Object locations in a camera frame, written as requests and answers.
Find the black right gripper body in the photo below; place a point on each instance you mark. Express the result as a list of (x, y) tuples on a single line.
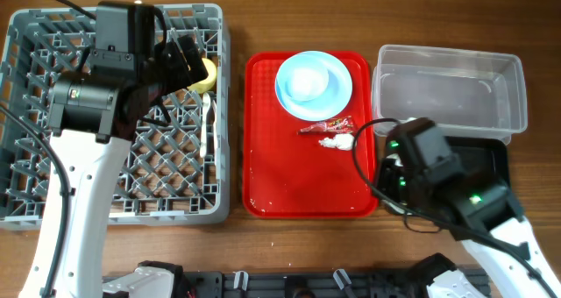
[(395, 188)]

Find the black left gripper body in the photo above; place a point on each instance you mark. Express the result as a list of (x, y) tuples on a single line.
[(166, 71)]

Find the white plastic spoon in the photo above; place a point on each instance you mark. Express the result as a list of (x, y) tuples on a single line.
[(206, 104)]

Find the white plastic fork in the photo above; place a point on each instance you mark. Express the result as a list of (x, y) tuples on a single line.
[(214, 134)]

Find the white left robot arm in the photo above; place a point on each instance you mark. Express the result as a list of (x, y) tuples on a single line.
[(93, 116)]

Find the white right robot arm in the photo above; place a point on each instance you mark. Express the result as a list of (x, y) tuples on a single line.
[(482, 213)]

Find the black waste tray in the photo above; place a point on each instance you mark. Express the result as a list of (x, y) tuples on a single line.
[(476, 154)]

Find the grey dishwasher rack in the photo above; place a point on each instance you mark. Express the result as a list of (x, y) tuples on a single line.
[(164, 180)]

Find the crumpled white tissue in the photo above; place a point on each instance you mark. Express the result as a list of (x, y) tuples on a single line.
[(343, 142)]

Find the red snack wrapper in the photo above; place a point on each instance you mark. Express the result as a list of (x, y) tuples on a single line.
[(335, 125)]

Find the clear plastic bin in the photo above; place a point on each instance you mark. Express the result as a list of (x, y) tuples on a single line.
[(468, 93)]

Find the light blue bowl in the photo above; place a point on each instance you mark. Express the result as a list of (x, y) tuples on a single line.
[(302, 77)]

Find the red serving tray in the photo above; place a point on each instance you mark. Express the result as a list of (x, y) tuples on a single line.
[(288, 175)]

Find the light blue plate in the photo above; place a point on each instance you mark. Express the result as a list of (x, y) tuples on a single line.
[(331, 102)]

